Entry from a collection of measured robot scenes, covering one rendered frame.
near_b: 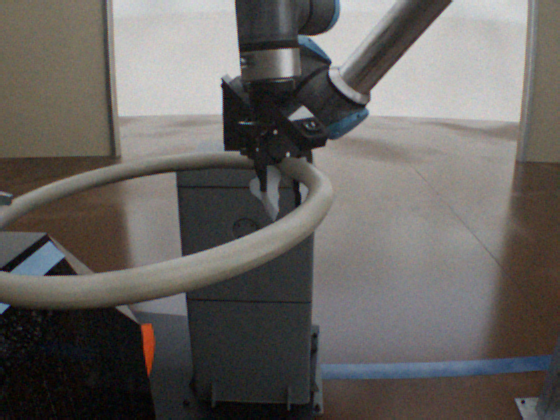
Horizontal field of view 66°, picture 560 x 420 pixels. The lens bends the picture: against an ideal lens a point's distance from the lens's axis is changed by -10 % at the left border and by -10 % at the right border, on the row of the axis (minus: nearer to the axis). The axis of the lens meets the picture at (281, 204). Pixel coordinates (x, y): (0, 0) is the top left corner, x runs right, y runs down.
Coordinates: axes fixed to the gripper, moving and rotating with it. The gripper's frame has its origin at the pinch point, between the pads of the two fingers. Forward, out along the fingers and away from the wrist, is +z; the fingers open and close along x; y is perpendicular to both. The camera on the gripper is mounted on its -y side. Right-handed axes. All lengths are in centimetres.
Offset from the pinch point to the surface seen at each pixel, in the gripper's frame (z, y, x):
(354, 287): 93, 98, -111
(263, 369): 75, 53, -25
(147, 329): 85, 121, -8
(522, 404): 97, -8, -92
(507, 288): 100, 43, -173
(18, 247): 2.2, 24.4, 38.7
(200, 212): 18, 62, -14
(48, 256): 4.9, 23.6, 34.1
